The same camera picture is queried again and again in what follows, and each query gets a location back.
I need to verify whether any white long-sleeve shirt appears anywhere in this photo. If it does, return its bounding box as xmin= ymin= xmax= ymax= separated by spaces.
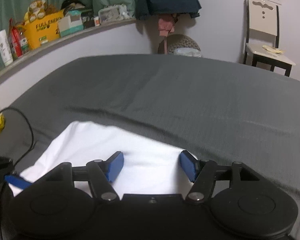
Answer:
xmin=20 ymin=121 xmax=192 ymax=197

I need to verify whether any white plastic bag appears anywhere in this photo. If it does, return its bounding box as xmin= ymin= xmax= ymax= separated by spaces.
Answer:
xmin=173 ymin=47 xmax=202 ymax=57

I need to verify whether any green drink bottle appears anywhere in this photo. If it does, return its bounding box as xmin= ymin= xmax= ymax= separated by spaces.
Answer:
xmin=19 ymin=31 xmax=30 ymax=55

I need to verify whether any tall white bottle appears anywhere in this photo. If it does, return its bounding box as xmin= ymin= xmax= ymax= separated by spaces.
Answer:
xmin=0 ymin=29 xmax=13 ymax=66

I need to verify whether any red milk carton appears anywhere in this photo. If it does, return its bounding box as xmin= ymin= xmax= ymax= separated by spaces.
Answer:
xmin=8 ymin=18 xmax=23 ymax=59

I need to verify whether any yellow cardboard box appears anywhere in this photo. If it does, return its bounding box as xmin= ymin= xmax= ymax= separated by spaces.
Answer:
xmin=24 ymin=10 xmax=64 ymax=49

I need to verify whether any yellow cloth on chair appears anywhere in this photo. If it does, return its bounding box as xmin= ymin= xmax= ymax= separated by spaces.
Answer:
xmin=262 ymin=44 xmax=284 ymax=54

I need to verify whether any pink hanging cloth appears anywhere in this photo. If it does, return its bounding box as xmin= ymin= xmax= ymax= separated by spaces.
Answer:
xmin=158 ymin=14 xmax=178 ymax=37

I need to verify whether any white teal tissue box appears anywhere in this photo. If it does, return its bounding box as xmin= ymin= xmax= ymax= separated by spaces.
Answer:
xmin=58 ymin=11 xmax=84 ymax=37

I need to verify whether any clear zip pouch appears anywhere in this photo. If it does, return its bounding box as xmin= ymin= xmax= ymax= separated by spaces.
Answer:
xmin=98 ymin=4 xmax=131 ymax=24

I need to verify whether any brown plush monkey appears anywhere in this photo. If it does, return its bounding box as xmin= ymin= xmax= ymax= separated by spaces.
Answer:
xmin=24 ymin=0 xmax=47 ymax=23

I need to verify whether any white wooden chair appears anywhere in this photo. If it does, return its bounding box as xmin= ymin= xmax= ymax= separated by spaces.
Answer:
xmin=243 ymin=0 xmax=295 ymax=77

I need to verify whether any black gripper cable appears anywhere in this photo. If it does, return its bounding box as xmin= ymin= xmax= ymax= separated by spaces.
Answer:
xmin=0 ymin=107 xmax=35 ymax=240

